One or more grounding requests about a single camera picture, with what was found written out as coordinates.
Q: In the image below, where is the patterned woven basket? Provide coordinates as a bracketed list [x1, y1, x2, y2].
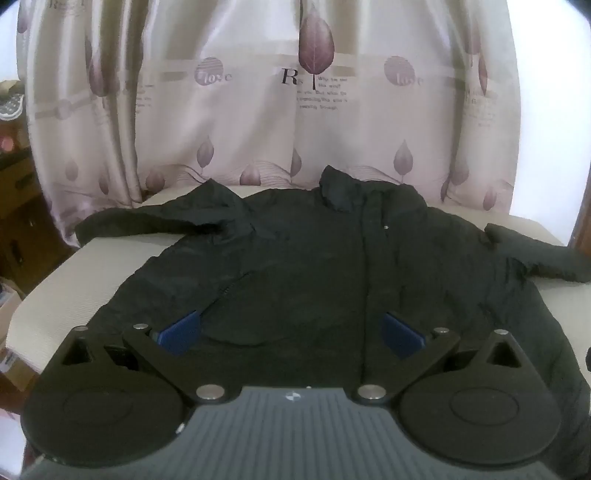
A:
[0, 79, 25, 121]

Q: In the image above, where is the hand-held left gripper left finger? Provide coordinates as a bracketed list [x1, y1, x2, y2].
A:
[58, 310, 242, 407]

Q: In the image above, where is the black jacket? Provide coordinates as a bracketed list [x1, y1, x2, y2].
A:
[74, 165, 591, 480]

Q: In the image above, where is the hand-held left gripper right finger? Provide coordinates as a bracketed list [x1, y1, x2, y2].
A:
[351, 311, 525, 407]

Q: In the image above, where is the leaf print curtain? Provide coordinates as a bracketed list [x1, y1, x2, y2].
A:
[16, 0, 518, 250]

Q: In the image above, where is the dark wooden cabinet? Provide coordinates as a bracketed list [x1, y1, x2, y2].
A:
[0, 138, 75, 296]

